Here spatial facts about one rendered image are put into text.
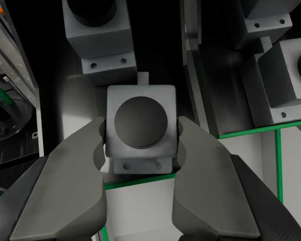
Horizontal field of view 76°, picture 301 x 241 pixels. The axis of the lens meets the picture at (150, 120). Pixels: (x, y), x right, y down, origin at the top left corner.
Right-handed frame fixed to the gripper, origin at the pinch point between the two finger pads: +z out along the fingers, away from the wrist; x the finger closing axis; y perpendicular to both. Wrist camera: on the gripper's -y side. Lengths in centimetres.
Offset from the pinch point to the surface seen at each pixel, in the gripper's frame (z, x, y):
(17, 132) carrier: 27.1, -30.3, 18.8
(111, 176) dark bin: 1.1, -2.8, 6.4
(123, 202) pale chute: 9.1, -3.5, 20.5
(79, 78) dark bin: 6.9, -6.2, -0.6
